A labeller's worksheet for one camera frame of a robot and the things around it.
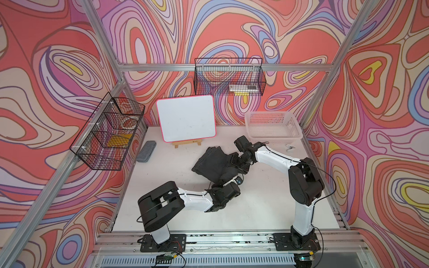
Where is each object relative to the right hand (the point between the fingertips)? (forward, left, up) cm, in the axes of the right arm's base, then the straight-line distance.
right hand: (232, 172), depth 91 cm
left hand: (-6, +4, -2) cm, 7 cm away
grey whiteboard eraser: (+18, +53, -2) cm, 56 cm away
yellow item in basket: (+2, +51, +28) cm, 58 cm away
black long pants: (+7, +10, -2) cm, 12 cm away
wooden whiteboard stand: (+24, +20, -2) cm, 31 cm away
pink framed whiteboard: (+33, +26, +11) cm, 43 cm away
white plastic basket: (+37, -33, -4) cm, 50 cm away
